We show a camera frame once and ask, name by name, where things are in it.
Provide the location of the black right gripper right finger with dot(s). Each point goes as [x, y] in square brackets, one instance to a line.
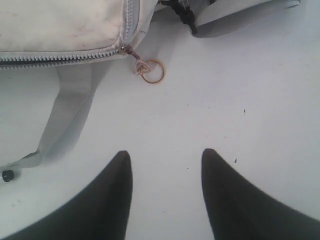
[238, 210]

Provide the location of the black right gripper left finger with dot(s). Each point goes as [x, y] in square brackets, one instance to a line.
[99, 212]

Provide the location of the white fabric backpack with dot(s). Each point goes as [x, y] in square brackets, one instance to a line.
[70, 35]

